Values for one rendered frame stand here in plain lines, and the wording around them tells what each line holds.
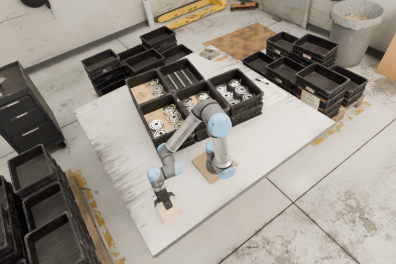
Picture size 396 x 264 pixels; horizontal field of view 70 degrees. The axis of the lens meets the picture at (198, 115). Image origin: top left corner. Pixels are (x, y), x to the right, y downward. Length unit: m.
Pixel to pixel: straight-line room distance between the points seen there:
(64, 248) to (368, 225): 2.28
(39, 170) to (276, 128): 2.00
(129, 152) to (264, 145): 1.02
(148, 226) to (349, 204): 1.72
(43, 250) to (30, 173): 0.75
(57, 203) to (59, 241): 0.42
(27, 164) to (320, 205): 2.56
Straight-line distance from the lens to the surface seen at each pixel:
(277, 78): 3.16
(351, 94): 3.27
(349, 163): 3.05
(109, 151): 2.30
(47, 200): 2.71
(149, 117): 2.24
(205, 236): 2.53
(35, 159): 2.91
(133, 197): 1.99
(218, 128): 1.38
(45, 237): 2.39
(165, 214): 1.79
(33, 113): 3.22
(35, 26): 5.02
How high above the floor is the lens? 2.34
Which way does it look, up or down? 44 degrees down
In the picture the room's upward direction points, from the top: 9 degrees counter-clockwise
